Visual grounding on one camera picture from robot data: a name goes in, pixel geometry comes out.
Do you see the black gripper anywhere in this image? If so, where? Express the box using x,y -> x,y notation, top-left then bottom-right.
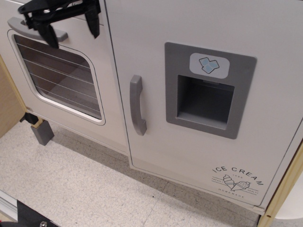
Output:
18,0 -> 102,49

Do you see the grey fridge door handle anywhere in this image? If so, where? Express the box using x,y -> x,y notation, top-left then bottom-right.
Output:
130,75 -> 147,136

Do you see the white toy fridge door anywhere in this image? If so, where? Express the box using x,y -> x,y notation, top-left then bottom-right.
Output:
105,0 -> 303,213

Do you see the white toy oven door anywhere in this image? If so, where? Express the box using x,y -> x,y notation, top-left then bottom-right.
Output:
0,0 -> 129,155

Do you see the light wooden side panel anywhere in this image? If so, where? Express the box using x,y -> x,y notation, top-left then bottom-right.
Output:
0,57 -> 26,137

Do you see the grey kitchen leg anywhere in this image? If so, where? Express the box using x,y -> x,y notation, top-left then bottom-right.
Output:
31,121 -> 54,146

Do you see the grey ice dispenser panel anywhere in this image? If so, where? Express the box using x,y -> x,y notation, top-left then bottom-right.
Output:
164,42 -> 257,140

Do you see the white round object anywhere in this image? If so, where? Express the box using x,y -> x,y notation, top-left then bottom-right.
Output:
276,203 -> 303,220

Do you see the grey oven door handle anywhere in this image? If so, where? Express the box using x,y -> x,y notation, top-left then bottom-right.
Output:
7,17 -> 68,42

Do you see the black clamp bracket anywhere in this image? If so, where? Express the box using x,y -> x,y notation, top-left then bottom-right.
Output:
19,112 -> 39,125

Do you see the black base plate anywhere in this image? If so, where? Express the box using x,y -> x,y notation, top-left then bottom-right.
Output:
0,200 -> 59,227

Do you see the light wooden right post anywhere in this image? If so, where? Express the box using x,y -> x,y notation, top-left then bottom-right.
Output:
257,141 -> 303,227

